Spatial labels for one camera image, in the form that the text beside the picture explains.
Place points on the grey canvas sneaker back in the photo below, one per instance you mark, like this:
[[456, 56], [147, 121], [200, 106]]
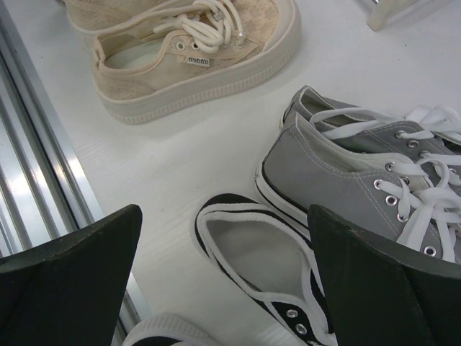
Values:
[[432, 132]]

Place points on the black white sneaker lower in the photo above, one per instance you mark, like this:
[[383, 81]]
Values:
[[167, 329]]

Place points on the black white sneaker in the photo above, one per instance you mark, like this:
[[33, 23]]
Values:
[[270, 259], [167, 329]]

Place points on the aluminium mounting rail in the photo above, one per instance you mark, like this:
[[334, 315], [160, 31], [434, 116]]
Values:
[[44, 191]]

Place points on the black white sneaker upper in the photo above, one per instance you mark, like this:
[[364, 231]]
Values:
[[270, 259]]

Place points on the cream and chrome shoe rack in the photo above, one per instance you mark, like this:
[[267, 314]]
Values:
[[381, 14]]

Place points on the beige lace sneaker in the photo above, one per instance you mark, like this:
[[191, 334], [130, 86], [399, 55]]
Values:
[[90, 16], [163, 61]]

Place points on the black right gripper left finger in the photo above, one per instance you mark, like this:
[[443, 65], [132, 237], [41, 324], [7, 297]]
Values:
[[69, 291]]

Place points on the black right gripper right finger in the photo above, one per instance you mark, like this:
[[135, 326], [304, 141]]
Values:
[[379, 292]]

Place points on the grey canvas sneaker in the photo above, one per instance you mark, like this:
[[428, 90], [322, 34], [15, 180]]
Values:
[[432, 132], [388, 193]]

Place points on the grey canvas sneaker front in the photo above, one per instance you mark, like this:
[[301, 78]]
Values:
[[388, 193]]

